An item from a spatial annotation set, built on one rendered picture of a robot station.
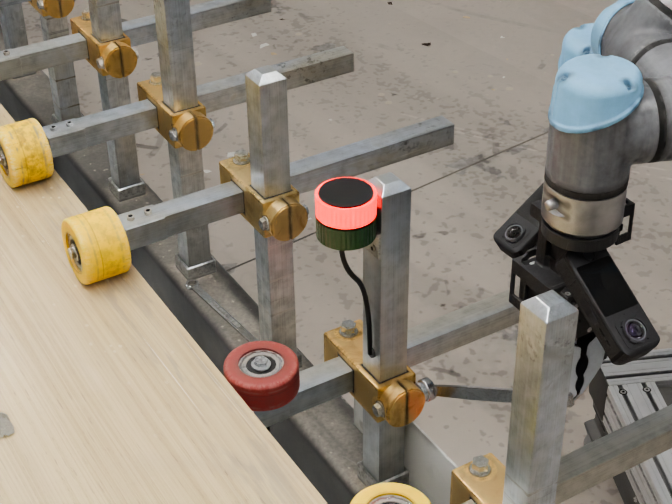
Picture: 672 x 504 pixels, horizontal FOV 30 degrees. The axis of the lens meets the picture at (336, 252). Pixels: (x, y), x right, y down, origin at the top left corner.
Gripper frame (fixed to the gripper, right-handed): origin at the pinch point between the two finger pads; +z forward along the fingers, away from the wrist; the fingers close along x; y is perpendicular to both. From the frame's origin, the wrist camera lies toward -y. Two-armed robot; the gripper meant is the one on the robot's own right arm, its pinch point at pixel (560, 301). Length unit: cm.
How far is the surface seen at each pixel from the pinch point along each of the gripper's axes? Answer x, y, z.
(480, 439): 53, 31, 83
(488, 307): -0.1, -11.2, -4.2
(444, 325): -0.2, -17.6, -4.4
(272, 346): 1.9, -38.7, -9.7
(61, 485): -5, -65, -10
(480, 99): 171, 118, 86
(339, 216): -6.0, -34.3, -29.3
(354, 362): -1.3, -30.5, -5.8
